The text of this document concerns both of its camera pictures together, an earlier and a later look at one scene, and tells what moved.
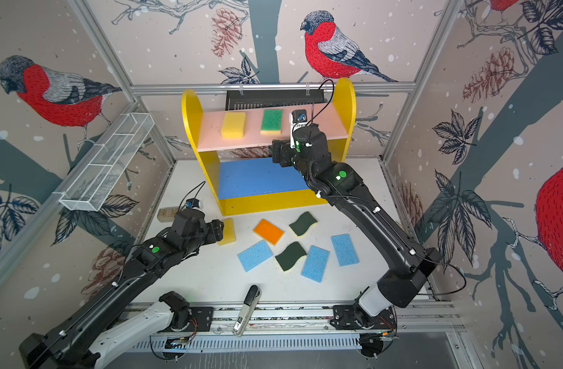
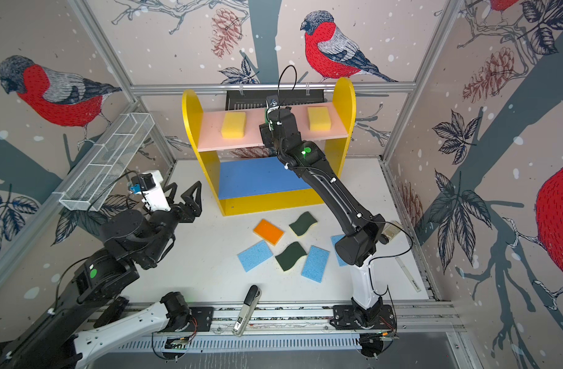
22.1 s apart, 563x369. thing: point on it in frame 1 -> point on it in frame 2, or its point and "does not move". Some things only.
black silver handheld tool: [249, 307] does not move
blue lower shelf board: [257, 175] does not move
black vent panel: [251, 99] does not move
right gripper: [281, 154] -> [265, 136]
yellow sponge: [234, 125] does not move
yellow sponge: [228, 232] -> [319, 119]
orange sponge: [268, 231] does not move
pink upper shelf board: [333, 117] does not move
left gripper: [216, 225] -> [194, 207]
